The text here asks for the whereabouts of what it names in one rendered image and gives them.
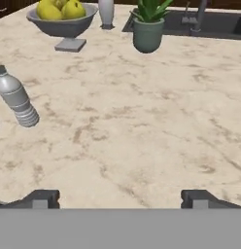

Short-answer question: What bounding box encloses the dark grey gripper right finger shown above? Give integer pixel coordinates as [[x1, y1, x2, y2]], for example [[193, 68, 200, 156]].
[[180, 190, 241, 210]]

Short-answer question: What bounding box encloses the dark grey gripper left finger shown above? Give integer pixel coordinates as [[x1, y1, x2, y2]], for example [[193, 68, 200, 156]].
[[5, 190, 61, 210]]

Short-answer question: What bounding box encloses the grey plastic water bottle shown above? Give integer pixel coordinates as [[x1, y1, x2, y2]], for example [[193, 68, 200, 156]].
[[0, 64, 41, 128]]

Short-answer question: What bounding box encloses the dark grey sink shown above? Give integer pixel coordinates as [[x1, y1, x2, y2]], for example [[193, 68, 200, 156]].
[[121, 8, 241, 41]]

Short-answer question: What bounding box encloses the green potted aloe plant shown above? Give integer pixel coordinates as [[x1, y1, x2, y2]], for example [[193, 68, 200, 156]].
[[129, 0, 175, 54]]

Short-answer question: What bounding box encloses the grey tap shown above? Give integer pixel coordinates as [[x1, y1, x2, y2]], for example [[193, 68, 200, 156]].
[[181, 0, 210, 33]]

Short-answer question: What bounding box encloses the yellow pear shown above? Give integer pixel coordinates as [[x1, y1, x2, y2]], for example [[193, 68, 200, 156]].
[[36, 1, 64, 21], [61, 0, 86, 20], [50, 0, 69, 10]]

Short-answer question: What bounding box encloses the white vase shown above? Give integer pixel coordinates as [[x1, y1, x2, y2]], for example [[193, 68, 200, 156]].
[[97, 0, 116, 30]]

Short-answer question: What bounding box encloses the grey pedestal fruit bowl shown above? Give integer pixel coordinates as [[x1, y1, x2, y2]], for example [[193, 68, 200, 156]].
[[26, 2, 99, 53]]

